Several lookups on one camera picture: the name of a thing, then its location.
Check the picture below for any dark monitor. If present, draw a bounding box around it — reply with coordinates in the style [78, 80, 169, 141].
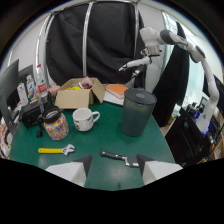
[0, 59, 21, 136]

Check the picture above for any yellow item in box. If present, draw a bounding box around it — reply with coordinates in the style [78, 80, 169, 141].
[64, 84, 83, 91]

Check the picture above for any black case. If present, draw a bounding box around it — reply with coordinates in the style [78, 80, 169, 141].
[20, 96, 53, 129]

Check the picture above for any black handled knife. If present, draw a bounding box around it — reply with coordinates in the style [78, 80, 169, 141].
[99, 150, 140, 168]

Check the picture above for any open cardboard box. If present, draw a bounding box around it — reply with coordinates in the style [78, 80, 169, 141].
[54, 77, 106, 110]

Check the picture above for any colorful floral thermos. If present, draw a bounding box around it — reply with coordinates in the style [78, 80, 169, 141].
[36, 106, 70, 141]

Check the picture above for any pink item in box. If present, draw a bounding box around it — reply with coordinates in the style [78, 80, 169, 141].
[81, 76, 94, 90]

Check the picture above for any black backdrop curtain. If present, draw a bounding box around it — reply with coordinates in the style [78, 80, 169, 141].
[45, 1, 147, 88]

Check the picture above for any yellow handled adjustable wrench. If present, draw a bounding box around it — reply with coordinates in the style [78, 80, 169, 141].
[37, 143, 76, 157]

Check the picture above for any grey metal stand pole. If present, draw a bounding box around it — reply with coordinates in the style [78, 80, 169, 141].
[81, 1, 95, 79]

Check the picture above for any white bottle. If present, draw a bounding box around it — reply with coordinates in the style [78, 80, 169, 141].
[17, 81, 30, 107]

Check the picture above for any white ceramic mug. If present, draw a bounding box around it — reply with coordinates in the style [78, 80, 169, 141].
[72, 107, 101, 132]

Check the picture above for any dark grey lidded bin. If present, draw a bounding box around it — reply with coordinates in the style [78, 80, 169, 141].
[120, 87, 158, 137]

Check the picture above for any black cart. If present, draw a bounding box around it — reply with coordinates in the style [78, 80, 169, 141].
[164, 107, 212, 167]

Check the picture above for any clear bottle with red label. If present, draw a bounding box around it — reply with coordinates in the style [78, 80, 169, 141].
[35, 63, 49, 99]

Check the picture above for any orange book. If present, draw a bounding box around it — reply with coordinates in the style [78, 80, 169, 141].
[103, 83, 129, 107]

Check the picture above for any small bottle with yellow label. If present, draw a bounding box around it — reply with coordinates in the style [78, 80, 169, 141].
[25, 74, 38, 103]

